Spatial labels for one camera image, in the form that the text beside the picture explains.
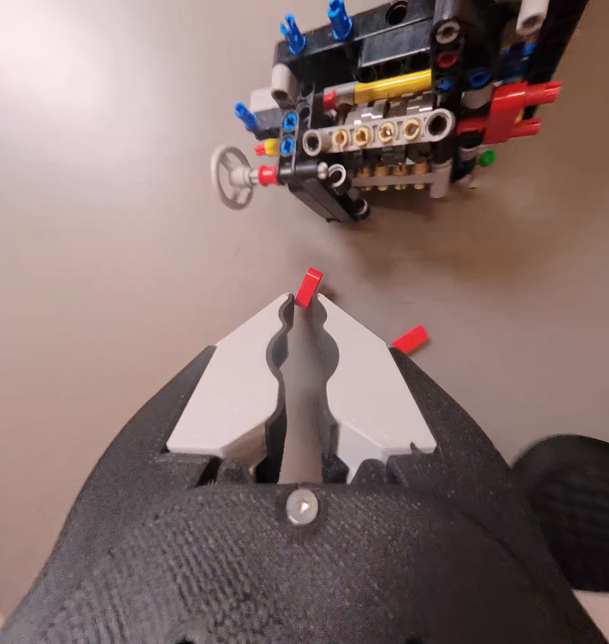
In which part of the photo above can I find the red lego beam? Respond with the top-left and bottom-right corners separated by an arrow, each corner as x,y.
294,268 -> 324,308
391,325 -> 430,353

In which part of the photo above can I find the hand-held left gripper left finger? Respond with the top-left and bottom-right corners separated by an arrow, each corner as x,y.
166,293 -> 296,471

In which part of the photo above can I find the lego car chassis assembly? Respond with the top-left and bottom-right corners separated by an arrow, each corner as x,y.
210,0 -> 592,224

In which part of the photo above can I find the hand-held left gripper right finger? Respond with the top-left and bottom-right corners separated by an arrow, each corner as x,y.
312,294 -> 437,484

